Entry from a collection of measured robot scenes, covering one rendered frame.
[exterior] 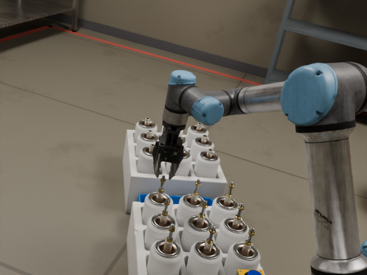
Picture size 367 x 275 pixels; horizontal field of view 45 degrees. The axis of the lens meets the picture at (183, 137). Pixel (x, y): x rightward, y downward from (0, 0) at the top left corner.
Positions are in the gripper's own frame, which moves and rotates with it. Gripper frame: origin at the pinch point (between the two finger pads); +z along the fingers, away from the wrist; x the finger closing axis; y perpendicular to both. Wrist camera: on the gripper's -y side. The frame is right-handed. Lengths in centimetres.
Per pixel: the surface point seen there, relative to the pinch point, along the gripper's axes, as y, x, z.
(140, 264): 24.3, -3.2, 16.8
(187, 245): 14.1, 10.6, 16.1
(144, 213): 3.3, -3.9, 14.5
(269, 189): -57, 55, 35
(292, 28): -178, 76, -19
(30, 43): -211, -109, 35
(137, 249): 18.3, -4.6, 16.8
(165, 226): 14.8, 2.6, 9.4
